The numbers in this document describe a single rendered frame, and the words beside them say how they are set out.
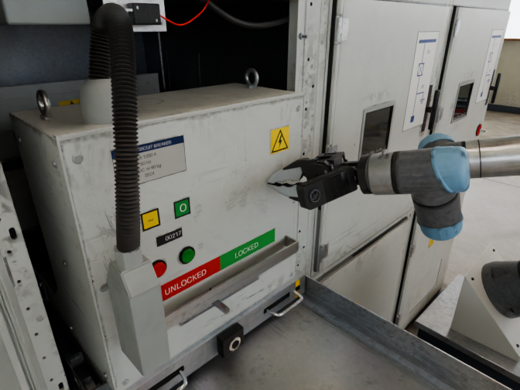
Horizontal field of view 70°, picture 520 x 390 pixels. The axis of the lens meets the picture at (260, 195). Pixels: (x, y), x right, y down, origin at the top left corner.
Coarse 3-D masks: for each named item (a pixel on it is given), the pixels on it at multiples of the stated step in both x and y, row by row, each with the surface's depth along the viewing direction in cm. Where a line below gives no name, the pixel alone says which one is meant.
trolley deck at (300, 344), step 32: (288, 320) 93; (320, 320) 93; (256, 352) 84; (288, 352) 84; (320, 352) 84; (352, 352) 84; (192, 384) 77; (224, 384) 77; (256, 384) 77; (288, 384) 77; (320, 384) 77; (352, 384) 77; (384, 384) 77; (416, 384) 77
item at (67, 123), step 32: (160, 96) 75; (192, 96) 75; (224, 96) 75; (256, 96) 75; (288, 96) 75; (32, 128) 53; (64, 128) 51; (96, 128) 50; (32, 160) 59; (32, 192) 66; (64, 192) 51; (64, 224) 56; (64, 256) 63; (64, 288) 71; (64, 320) 81; (96, 320) 60; (96, 352) 67
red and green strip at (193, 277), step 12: (252, 240) 80; (264, 240) 83; (228, 252) 76; (240, 252) 78; (252, 252) 81; (204, 264) 72; (216, 264) 74; (228, 264) 77; (180, 276) 68; (192, 276) 70; (204, 276) 73; (168, 288) 67; (180, 288) 69
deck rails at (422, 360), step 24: (312, 288) 99; (336, 312) 95; (360, 312) 89; (360, 336) 88; (384, 336) 86; (408, 336) 81; (408, 360) 82; (432, 360) 78; (456, 360) 74; (432, 384) 76; (456, 384) 76; (480, 384) 72
